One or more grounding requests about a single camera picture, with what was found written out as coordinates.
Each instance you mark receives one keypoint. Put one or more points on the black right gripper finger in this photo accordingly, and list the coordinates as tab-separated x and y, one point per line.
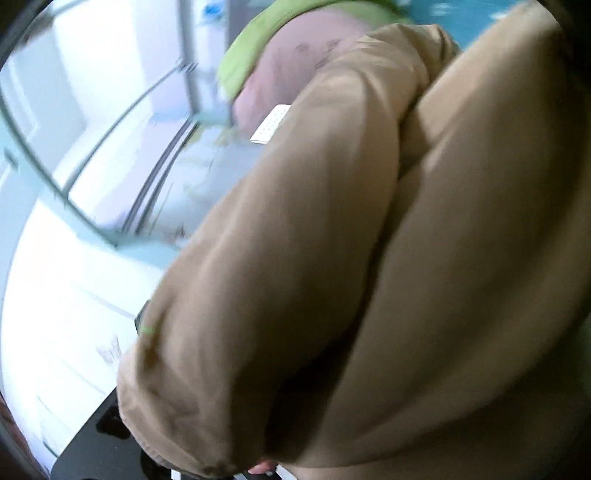
104	449

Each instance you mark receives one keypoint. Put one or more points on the tan padded jacket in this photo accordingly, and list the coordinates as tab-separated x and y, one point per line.
400	288

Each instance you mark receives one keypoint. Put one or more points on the lime green jacket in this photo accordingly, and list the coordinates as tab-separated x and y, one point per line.
244	52

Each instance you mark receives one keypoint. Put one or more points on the pink padded jacket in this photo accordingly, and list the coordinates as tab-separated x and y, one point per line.
291	59

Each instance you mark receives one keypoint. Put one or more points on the teal quilted bedspread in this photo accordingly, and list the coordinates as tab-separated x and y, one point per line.
464	20

